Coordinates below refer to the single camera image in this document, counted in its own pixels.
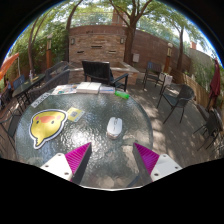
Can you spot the blue patio chair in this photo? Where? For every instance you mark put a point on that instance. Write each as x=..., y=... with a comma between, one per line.
x=151, y=66
x=19, y=81

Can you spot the grey wall box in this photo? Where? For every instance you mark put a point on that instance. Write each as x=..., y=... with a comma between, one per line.
x=135, y=57

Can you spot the red closed umbrella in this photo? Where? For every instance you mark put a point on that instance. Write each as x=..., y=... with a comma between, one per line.
x=215, y=81

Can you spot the small white-blue booklet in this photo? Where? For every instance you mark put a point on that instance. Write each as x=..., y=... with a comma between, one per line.
x=107, y=90

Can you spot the wooden lamp post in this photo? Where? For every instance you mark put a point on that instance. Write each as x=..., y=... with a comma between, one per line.
x=49, y=50
x=168, y=56

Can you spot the black slatted armchair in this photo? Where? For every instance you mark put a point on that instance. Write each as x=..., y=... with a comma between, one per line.
x=96, y=70

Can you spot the black mesh patio chair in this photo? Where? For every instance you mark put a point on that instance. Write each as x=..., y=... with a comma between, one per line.
x=181, y=96

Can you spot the yellow bird-shaped mouse pad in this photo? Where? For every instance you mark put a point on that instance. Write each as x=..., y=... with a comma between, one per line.
x=46, y=126

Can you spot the white sign stand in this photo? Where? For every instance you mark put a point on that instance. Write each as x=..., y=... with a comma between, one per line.
x=166, y=79

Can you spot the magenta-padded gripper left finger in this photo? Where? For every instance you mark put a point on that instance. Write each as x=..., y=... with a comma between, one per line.
x=60, y=165

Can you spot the dark wicker chair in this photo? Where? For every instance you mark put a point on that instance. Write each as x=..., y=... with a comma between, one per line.
x=53, y=83
x=57, y=68

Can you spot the dark round patio table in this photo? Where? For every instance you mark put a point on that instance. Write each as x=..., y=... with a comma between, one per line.
x=28, y=83

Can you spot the colourful printed sheet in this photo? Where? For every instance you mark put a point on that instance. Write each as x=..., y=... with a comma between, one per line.
x=65, y=89

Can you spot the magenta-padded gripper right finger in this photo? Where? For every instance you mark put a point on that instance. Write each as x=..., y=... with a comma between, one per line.
x=163, y=166

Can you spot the white book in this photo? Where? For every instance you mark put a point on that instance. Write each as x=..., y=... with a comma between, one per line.
x=88, y=87

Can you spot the person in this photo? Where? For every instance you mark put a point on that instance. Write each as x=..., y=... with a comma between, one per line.
x=6, y=91

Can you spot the wall lamp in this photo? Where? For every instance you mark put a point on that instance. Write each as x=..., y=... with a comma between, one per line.
x=72, y=41
x=122, y=40

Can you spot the orange umbrella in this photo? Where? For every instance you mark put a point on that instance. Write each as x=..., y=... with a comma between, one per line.
x=7, y=65

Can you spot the yellow printed card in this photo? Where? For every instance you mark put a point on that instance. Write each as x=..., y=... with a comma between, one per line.
x=75, y=114

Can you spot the white computer mouse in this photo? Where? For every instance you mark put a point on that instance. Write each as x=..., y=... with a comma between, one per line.
x=114, y=127

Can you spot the green tube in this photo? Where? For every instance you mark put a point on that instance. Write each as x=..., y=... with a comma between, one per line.
x=122, y=95

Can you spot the black metal patio chair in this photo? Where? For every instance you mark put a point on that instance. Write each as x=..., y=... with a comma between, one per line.
x=211, y=125
x=13, y=125

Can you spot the white number plate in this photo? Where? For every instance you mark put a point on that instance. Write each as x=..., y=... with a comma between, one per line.
x=40, y=99

